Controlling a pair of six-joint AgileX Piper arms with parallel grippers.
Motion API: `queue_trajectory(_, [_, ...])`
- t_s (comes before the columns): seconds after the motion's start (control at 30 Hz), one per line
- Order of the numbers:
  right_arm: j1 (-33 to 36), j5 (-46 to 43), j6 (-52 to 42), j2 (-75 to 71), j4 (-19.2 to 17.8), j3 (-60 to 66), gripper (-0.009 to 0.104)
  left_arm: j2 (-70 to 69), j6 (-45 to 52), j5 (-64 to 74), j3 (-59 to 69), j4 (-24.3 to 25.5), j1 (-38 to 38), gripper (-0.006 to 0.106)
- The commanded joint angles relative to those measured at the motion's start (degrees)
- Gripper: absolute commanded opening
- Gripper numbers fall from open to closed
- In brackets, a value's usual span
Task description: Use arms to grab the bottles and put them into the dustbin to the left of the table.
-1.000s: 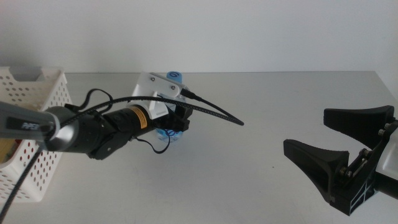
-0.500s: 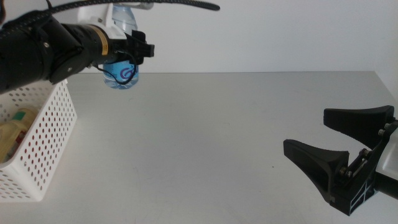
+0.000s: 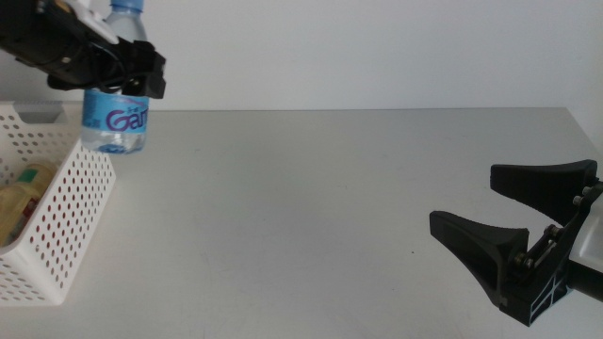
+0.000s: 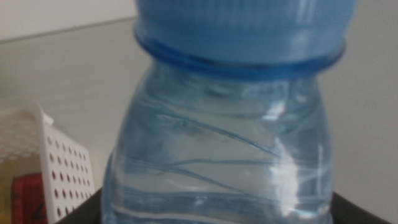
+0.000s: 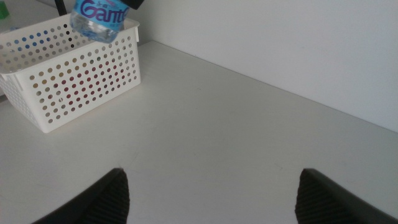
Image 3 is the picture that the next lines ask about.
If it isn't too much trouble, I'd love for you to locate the clear water bottle blue cap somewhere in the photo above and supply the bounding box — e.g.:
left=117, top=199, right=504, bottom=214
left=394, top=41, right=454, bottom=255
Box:
left=80, top=0, right=151, bottom=155

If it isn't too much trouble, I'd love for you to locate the white perforated plastic basket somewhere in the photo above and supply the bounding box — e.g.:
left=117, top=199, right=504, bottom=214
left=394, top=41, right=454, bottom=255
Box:
left=0, top=100, right=117, bottom=306

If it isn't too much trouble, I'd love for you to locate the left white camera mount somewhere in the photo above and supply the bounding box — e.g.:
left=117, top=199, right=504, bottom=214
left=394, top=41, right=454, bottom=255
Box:
left=70, top=0, right=120, bottom=46

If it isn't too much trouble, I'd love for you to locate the yellow tea bottle green label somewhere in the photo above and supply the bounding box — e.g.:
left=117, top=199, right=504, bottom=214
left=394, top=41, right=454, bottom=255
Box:
left=0, top=162, right=60, bottom=249

